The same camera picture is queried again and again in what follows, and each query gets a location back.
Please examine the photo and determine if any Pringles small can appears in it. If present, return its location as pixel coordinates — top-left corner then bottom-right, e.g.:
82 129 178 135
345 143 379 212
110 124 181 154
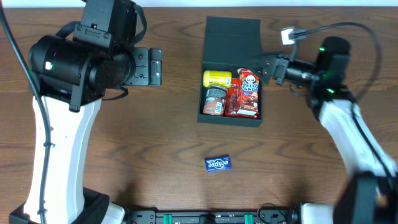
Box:
202 85 228 116

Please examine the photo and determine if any red Hacks candy bag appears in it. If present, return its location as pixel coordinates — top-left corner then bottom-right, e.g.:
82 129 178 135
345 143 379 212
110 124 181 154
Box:
224 78 239 117

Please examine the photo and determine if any yellow Mentos bottle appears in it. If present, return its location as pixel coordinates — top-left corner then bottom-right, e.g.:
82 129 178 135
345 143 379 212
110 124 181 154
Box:
203 70 232 88

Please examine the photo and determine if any dark green box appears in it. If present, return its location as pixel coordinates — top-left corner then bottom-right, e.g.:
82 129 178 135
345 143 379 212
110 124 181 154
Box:
197 16 263 127

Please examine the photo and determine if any blue Eclipse mint tin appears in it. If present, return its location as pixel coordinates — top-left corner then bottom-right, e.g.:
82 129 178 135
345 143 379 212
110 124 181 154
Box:
205 156 232 172

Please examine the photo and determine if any black mounting rail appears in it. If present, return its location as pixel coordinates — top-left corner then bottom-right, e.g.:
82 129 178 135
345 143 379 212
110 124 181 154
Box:
122 203 302 224

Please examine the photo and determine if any Hello Panda red box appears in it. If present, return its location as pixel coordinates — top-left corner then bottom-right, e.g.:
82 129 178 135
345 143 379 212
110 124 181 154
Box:
235 68 259 118

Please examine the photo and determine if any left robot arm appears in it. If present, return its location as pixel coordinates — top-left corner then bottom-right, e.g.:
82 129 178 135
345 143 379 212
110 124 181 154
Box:
9 0 162 223

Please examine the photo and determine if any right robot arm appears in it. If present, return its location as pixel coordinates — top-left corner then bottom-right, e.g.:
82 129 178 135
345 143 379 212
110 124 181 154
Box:
245 36 397 223

